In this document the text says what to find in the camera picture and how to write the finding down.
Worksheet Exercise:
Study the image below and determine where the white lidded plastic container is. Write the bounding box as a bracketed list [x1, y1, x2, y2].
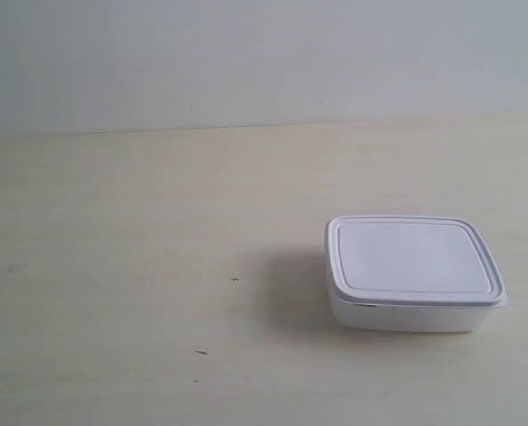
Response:
[325, 215, 508, 333]

